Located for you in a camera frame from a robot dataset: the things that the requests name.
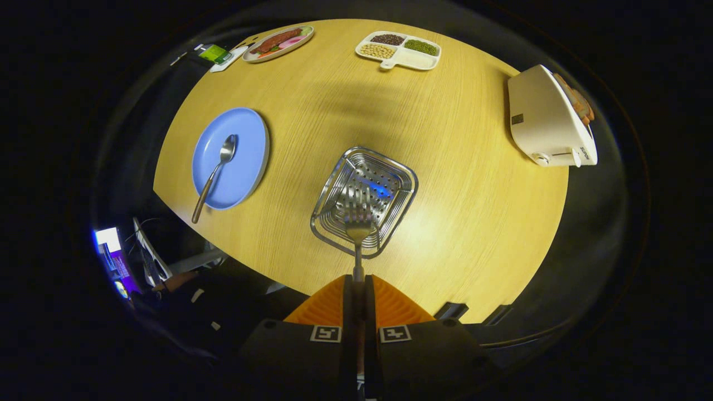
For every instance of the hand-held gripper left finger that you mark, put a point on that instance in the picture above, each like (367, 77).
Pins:
(348, 312)

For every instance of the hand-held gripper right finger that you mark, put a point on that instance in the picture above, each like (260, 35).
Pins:
(370, 312)

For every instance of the perforated metal basket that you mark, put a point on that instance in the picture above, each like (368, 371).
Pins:
(384, 172)

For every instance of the blue round plate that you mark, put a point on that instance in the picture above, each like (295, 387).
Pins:
(245, 145)

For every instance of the white metal stand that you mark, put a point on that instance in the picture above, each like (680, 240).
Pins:
(147, 256)

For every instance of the lit laptop screen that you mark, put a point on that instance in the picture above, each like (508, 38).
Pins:
(108, 238)

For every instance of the white divided tray with beans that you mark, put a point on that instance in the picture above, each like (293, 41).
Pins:
(415, 58)

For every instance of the white toaster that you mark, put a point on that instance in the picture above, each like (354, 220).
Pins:
(540, 117)

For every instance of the white square coaster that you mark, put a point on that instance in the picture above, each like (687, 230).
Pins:
(231, 60)

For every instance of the plate of meat and vegetables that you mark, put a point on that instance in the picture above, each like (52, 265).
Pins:
(278, 42)

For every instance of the green label plastic bottle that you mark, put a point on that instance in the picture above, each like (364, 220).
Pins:
(213, 53)

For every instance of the white cloth clip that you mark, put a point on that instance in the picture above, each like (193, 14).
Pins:
(178, 58)

